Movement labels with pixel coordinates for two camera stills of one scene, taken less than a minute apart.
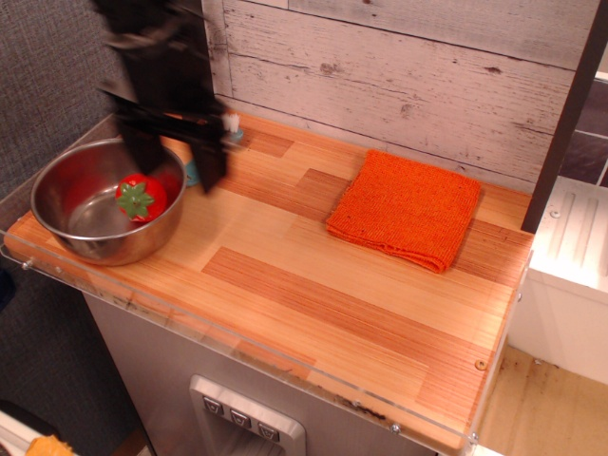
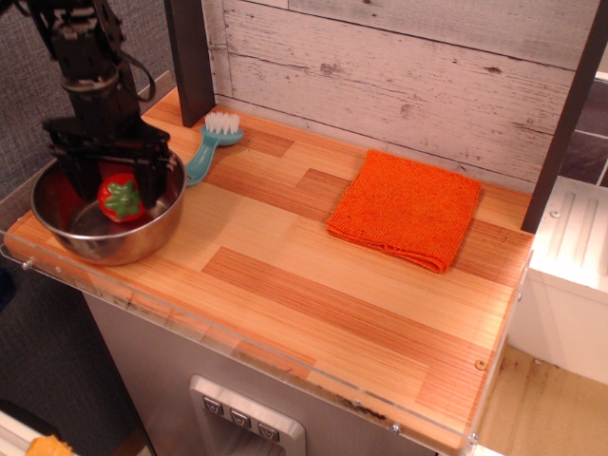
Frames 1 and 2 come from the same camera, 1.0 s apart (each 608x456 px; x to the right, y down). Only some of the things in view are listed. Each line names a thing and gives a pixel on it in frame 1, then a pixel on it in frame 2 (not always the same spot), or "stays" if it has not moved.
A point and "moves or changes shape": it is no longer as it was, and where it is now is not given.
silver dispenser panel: (235, 424) stays
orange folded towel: (418, 210) stays
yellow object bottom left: (49, 446) stays
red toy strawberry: (140, 197) moves or changes shape
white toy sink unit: (562, 311) stays
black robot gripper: (166, 88) -> (106, 122)
